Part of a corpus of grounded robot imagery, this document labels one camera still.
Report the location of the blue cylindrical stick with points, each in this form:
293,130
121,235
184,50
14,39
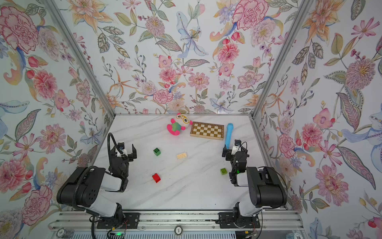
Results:
229,131

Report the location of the wooden chessboard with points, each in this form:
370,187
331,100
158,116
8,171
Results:
207,130

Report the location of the red lego brick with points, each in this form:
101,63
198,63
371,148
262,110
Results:
156,178

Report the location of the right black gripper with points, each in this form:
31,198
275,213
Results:
245,153

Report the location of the pink green plush toy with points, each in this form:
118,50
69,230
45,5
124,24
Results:
179,123

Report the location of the cream lego brick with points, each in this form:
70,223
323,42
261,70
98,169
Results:
182,155

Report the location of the lime green lego cube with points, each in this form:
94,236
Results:
223,171

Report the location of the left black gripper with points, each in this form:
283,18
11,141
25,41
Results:
134,152

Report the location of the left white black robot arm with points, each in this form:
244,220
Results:
82,190

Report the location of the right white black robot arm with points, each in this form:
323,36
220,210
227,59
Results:
264,187

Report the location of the dark green lego cube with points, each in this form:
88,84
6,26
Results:
157,151

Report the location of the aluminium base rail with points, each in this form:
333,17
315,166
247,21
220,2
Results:
181,224

